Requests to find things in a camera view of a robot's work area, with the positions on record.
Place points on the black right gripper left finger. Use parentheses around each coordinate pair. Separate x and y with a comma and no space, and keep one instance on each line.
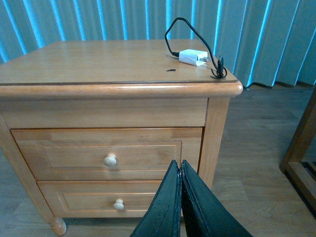
(163,218)

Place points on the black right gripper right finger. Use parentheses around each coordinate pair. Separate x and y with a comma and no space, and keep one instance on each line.
(204,215)

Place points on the round wooden top knob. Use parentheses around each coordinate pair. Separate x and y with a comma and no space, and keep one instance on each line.
(110,160)

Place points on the round wooden knob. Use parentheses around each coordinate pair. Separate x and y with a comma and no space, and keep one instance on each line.
(110,160)
(118,205)

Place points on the wooden drawer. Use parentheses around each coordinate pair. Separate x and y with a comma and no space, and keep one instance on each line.
(78,154)
(96,198)

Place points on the round wooden bottom knob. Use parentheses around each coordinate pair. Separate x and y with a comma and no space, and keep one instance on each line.
(118,205)

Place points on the wooden nightstand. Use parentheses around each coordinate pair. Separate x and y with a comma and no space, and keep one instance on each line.
(109,84)

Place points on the white usb charger plug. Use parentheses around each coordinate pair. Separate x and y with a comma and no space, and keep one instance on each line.
(193,57)

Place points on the dark wooden furniture frame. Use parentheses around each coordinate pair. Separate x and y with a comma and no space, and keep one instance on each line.
(292,162)

